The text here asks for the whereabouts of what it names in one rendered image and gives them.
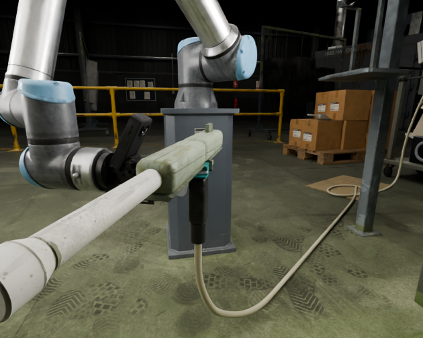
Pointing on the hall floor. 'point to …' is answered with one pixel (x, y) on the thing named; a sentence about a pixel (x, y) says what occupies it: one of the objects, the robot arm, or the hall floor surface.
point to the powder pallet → (323, 158)
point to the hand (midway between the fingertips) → (203, 164)
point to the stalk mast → (381, 113)
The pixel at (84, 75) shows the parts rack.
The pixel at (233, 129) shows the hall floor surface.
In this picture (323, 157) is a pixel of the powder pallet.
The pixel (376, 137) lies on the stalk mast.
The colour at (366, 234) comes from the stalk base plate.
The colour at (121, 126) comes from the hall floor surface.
